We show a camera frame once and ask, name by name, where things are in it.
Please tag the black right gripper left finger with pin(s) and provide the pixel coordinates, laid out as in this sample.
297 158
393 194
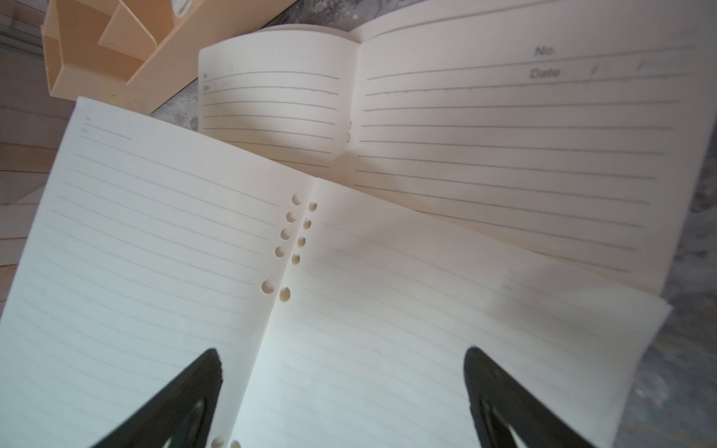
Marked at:
179 415

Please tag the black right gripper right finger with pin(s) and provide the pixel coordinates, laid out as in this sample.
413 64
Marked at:
503 410

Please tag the cream lined notebook with holes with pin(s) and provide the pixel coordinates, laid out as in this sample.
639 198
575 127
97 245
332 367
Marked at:
339 319

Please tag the peach plastic desk organizer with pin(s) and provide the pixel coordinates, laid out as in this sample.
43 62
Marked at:
139 54

